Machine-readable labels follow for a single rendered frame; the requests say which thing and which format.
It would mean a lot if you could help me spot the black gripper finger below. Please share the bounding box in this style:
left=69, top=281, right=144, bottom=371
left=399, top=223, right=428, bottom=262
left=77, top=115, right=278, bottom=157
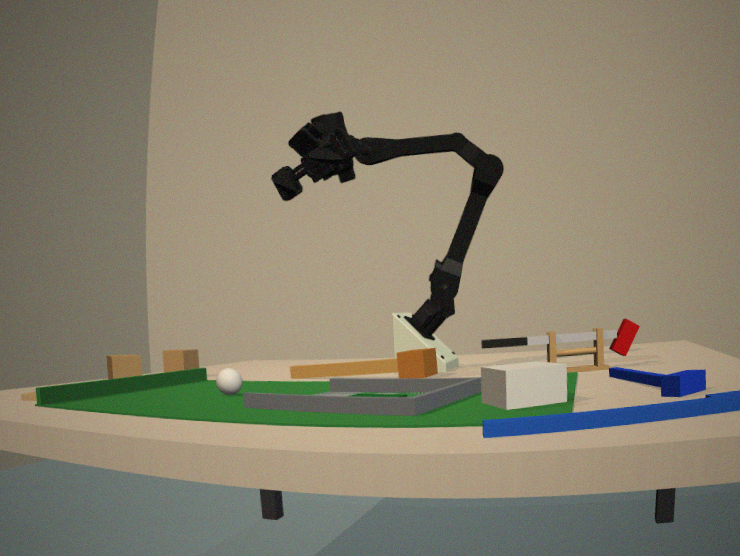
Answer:
left=272, top=167, right=297, bottom=198
left=308, top=133, right=347, bottom=165

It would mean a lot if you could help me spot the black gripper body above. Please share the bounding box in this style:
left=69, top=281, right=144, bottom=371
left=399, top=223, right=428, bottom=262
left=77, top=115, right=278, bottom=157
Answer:
left=274, top=129, right=357, bottom=201

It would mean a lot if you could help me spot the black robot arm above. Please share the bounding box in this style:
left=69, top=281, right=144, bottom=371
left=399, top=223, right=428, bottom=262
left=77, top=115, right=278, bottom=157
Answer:
left=288, top=112, right=504, bottom=340

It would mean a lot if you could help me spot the green putting mat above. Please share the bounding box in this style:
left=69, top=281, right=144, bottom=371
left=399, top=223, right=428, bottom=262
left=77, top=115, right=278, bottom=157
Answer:
left=35, top=372, right=578, bottom=428

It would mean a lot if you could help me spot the white golf ball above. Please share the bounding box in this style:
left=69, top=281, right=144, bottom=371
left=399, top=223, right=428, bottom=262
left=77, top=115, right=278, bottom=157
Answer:
left=216, top=368, right=243, bottom=396

